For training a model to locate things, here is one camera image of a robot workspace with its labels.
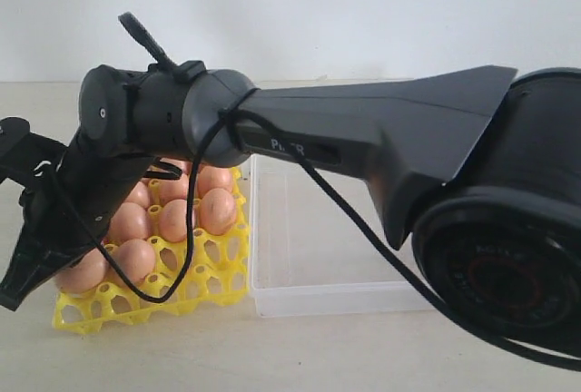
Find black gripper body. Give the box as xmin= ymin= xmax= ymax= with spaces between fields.
xmin=17 ymin=155 xmax=109 ymax=270

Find brown egg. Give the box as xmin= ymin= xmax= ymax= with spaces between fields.
xmin=54 ymin=249 xmax=109 ymax=294
xmin=199 ymin=189 xmax=237 ymax=236
xmin=157 ymin=173 xmax=190 ymax=206
xmin=108 ymin=202 xmax=153 ymax=244
xmin=196 ymin=165 xmax=234 ymax=197
xmin=113 ymin=239 xmax=156 ymax=285
xmin=153 ymin=158 xmax=191 ymax=174
xmin=158 ymin=199 xmax=188 ymax=243
xmin=124 ymin=181 xmax=152 ymax=209

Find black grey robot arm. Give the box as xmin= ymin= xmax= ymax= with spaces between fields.
xmin=1 ymin=62 xmax=580 ymax=370

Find yellow plastic egg tray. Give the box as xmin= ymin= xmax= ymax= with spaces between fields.
xmin=53 ymin=168 xmax=250 ymax=334

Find clear plastic box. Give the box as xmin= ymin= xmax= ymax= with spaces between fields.
xmin=243 ymin=156 xmax=430 ymax=318

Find black cable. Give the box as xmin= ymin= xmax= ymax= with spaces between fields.
xmin=31 ymin=11 xmax=581 ymax=371

